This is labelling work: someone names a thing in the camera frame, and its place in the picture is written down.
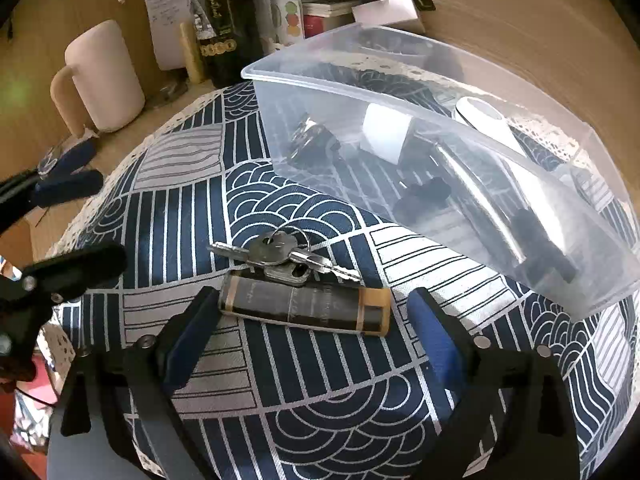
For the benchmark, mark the blue patterned lace tablecloth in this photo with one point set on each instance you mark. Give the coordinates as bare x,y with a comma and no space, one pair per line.
351,266

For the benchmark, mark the white charger cube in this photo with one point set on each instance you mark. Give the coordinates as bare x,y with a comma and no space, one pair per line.
384,131

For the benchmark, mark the clear plastic storage box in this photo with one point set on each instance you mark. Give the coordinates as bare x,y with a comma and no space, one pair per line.
457,149

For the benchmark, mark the black gold-banded cylinder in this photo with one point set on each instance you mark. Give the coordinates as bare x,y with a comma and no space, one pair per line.
324,306

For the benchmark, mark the wooden stick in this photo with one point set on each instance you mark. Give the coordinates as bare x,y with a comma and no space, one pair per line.
191,53

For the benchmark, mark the white handwritten note paper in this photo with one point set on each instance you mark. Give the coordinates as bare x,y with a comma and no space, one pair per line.
165,17

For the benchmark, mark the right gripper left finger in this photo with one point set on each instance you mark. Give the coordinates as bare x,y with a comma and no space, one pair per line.
185,337

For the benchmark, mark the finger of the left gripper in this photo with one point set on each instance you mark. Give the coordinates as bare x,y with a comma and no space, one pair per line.
24,192
68,276

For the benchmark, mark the dark wine bottle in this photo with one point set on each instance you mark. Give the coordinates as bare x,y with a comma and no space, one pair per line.
233,42

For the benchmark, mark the pink ceramic mug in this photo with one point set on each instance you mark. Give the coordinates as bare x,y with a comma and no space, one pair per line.
97,89

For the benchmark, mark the traffic light card box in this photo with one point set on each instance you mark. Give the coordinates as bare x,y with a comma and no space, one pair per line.
288,21

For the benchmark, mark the white shoehorn-shaped device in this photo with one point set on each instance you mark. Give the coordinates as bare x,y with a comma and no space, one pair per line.
483,117

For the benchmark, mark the silver metal tube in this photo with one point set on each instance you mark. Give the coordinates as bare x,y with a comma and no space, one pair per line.
486,218

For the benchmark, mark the bunch of keys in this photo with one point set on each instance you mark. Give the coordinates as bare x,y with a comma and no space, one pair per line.
282,259

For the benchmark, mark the red small box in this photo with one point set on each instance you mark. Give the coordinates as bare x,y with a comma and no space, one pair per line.
322,17

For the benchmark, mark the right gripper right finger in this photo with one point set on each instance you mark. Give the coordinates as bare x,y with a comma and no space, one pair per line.
449,347

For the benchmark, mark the white card box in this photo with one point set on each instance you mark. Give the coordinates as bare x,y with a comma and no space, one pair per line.
400,14

